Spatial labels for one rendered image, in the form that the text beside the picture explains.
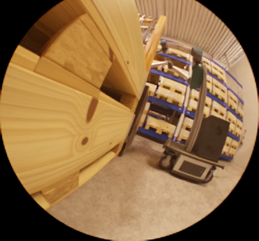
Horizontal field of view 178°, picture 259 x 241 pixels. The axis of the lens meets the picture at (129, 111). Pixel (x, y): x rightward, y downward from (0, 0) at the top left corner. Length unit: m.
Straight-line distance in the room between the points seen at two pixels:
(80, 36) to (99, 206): 0.63
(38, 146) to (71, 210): 0.43
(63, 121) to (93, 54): 0.13
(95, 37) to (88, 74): 0.08
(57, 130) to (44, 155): 0.05
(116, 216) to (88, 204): 0.16
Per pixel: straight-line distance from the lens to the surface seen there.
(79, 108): 0.16
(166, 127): 2.30
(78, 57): 0.15
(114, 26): 0.23
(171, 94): 2.45
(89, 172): 0.42
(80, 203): 0.56
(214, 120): 1.18
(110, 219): 0.55
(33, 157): 0.16
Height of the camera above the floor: 0.52
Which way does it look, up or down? 1 degrees up
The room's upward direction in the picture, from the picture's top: 21 degrees clockwise
